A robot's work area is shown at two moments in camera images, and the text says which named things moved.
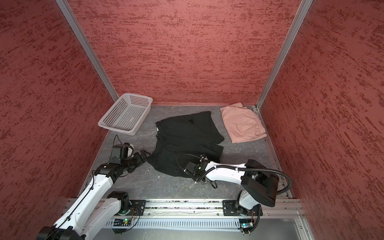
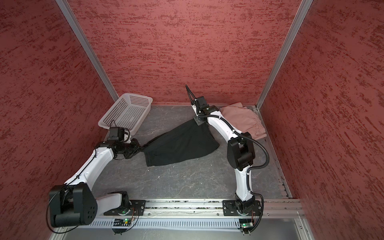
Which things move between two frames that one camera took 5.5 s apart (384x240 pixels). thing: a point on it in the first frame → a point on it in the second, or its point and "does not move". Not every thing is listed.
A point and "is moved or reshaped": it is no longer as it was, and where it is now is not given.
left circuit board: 122,222 does not move
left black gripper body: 131,163 → 128,149
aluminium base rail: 202,209 does not move
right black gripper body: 202,182 → 199,119
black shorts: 194,134 is moved or reshaped
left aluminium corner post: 80,37 does not move
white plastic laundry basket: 128,114 does not move
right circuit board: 246,223 does not move
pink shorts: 242,124 does not move
